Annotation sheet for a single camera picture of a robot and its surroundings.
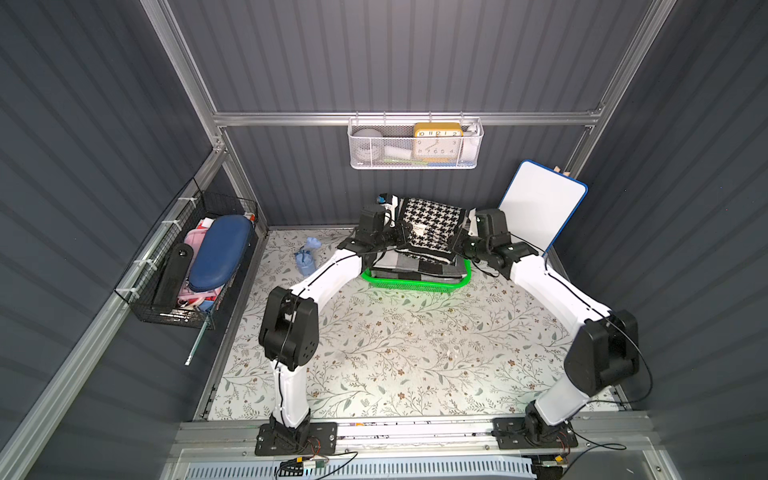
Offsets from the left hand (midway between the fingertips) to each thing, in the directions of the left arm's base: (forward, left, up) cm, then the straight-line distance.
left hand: (417, 227), depth 87 cm
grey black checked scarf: (-3, +8, -14) cm, 17 cm away
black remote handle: (-24, +55, +9) cm, 61 cm away
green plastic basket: (-8, -1, -19) cm, 21 cm away
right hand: (-3, -11, -1) cm, 12 cm away
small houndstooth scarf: (-1, -5, -1) cm, 5 cm away
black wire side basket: (-28, +60, +10) cm, 67 cm away
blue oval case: (-16, +46, +10) cm, 50 cm away
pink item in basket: (-26, +53, +5) cm, 60 cm away
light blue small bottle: (+1, +37, -16) cm, 40 cm away
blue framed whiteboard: (+6, -36, +4) cm, 37 cm away
